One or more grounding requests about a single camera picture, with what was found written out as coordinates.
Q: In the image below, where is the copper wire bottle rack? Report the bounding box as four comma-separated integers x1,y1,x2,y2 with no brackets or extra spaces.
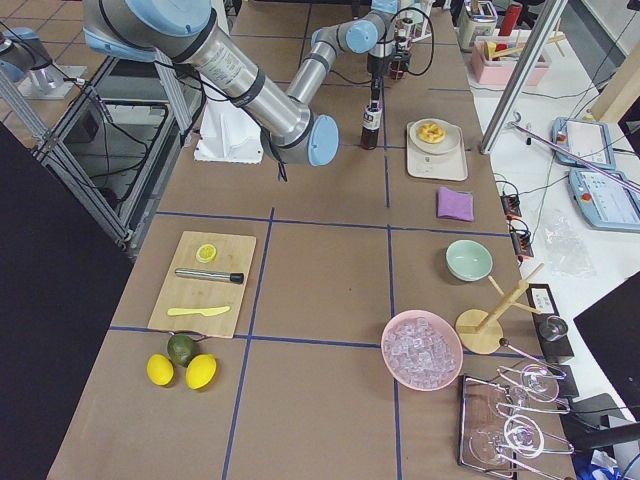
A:
387,19,416,82

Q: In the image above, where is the teach pendant lower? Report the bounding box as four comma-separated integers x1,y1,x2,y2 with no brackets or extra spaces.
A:
568,168,639,233

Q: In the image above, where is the yellow lemon left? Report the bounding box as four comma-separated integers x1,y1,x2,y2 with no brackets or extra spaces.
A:
146,354,174,386

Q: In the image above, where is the teach pendant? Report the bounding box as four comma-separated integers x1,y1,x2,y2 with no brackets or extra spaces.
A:
551,117,616,170
568,168,639,233

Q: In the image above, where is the lemon half slice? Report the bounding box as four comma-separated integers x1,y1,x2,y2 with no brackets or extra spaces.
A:
195,243,218,264

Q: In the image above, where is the beige round plate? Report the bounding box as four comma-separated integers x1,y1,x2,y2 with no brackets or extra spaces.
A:
408,119,462,155

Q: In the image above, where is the aluminium frame post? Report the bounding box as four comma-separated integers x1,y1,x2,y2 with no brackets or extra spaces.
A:
479,0,568,154

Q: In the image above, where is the tea bottle front left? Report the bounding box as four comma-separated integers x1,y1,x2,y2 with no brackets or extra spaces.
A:
392,18,417,81

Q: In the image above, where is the steel muddler black tip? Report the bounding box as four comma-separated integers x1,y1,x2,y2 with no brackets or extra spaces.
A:
174,268,245,284

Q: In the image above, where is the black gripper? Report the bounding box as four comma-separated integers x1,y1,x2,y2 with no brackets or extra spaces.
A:
367,43,397,78

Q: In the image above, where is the yellow plastic knife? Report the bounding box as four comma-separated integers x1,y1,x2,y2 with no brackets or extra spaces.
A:
166,306,231,317

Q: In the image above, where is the pink storage box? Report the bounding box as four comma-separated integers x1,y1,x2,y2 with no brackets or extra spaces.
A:
471,40,551,86

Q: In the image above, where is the bamboo cutting board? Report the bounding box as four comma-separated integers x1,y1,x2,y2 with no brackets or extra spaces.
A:
148,231,256,338

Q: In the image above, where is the beige rectangular tray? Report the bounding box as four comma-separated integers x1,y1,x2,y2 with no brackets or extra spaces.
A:
406,119,468,181

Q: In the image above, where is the metal tray with glasses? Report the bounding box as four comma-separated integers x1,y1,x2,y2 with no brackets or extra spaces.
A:
457,375,575,479

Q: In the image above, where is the yellow lemon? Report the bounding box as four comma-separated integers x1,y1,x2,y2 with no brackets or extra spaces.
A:
186,354,217,390
146,354,174,386

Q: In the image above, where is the mint green bowl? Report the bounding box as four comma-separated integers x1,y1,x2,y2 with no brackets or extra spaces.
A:
445,239,493,282

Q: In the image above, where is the green avocado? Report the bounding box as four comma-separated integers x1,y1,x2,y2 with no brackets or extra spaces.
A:
167,334,200,367

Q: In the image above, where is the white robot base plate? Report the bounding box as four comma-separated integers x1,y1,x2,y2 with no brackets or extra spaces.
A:
194,100,263,164

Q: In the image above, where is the clear plastic bag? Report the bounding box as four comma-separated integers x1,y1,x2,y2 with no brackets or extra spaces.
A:
541,210,596,278

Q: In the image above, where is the purple folded cloth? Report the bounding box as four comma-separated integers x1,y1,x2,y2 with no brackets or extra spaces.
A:
436,187,474,222

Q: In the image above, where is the yellow lemon right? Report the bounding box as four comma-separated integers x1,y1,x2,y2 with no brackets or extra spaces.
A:
186,354,217,390

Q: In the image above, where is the twisted ring bread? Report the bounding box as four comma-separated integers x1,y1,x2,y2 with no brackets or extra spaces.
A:
417,122,446,144

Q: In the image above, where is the black scale with cup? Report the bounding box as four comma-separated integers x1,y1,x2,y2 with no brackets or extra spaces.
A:
526,283,574,364

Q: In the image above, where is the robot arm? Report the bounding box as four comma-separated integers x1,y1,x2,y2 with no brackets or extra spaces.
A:
83,1,339,166
286,1,398,104

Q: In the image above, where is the pink bowl of ice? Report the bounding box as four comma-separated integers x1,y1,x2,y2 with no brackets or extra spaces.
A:
381,310,463,392

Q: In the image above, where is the tea bottle white cap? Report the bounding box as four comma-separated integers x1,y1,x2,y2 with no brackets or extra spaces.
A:
360,100,382,150

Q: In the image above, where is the wooden cup stand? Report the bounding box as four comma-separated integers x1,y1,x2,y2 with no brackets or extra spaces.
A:
455,263,544,354

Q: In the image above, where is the metal grabber tool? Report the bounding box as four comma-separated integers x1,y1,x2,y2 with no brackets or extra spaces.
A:
510,112,640,194

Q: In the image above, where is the teach pendant upper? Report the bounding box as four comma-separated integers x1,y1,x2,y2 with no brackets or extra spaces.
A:
551,117,616,170

